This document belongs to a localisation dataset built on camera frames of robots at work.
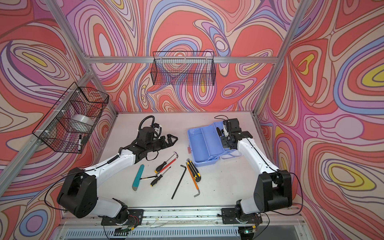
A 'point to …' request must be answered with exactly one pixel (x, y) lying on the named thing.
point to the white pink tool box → (205, 144)
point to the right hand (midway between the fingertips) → (230, 143)
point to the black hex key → (180, 181)
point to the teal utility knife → (138, 177)
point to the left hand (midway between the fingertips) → (174, 139)
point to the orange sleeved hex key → (192, 176)
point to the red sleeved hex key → (168, 165)
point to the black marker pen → (80, 142)
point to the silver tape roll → (84, 118)
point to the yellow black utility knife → (196, 175)
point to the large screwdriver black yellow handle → (159, 168)
